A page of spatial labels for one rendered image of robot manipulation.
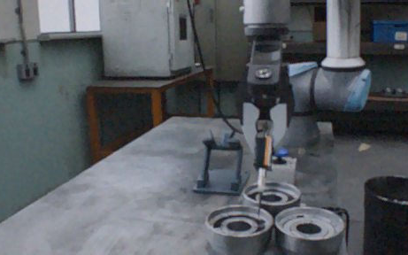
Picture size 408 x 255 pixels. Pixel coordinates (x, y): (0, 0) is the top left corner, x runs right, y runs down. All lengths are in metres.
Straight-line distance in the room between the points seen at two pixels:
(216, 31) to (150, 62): 1.73
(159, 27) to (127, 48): 0.30
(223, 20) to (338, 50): 3.47
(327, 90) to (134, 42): 2.07
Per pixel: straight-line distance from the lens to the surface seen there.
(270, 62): 0.59
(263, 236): 0.60
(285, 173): 0.84
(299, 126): 1.14
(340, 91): 1.08
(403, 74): 4.73
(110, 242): 0.67
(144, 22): 2.93
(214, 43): 4.51
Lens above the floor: 1.13
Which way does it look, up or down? 13 degrees down
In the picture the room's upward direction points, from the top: 1 degrees counter-clockwise
